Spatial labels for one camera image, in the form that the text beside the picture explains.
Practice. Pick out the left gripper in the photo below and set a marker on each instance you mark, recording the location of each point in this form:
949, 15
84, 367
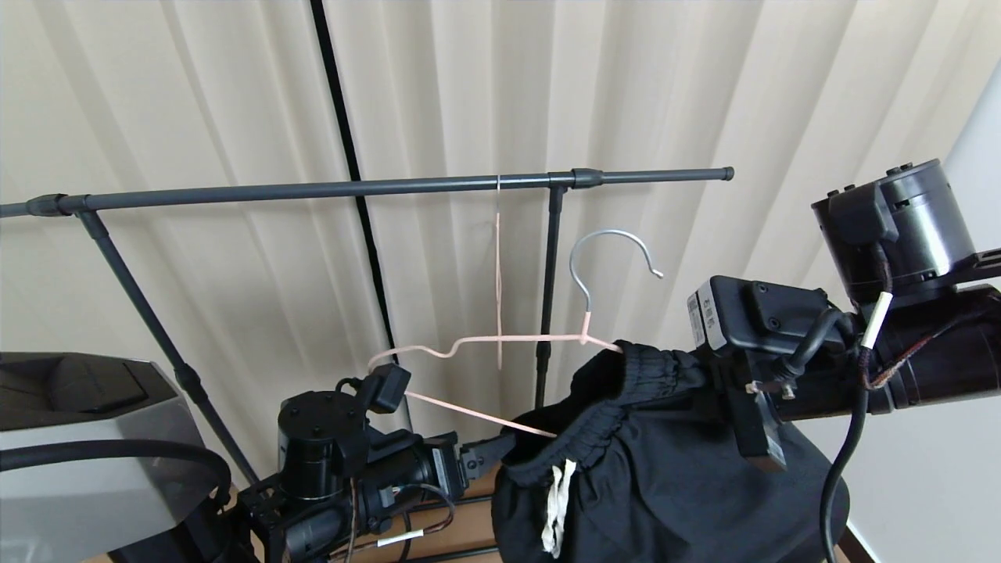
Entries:
410, 473

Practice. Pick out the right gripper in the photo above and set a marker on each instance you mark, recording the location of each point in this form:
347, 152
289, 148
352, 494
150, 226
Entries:
938, 360

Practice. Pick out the pink clothes hanger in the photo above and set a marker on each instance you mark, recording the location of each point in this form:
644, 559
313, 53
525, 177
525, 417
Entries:
498, 274
500, 338

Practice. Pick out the black shorts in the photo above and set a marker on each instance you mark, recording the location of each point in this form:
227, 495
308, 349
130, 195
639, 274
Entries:
665, 485

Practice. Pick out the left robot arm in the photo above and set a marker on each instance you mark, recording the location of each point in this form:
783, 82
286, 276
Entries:
78, 469

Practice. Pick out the black clothes rack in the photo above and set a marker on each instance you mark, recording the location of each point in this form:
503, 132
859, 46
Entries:
313, 189

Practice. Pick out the white curtain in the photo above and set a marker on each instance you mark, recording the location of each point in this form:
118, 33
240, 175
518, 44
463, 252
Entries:
626, 94
156, 94

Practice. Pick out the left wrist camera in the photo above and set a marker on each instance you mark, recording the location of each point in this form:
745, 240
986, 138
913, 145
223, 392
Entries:
387, 387

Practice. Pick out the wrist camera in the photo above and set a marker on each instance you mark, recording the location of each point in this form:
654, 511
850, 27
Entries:
387, 387
766, 313

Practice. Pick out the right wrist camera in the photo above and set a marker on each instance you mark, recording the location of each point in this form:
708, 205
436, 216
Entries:
766, 313

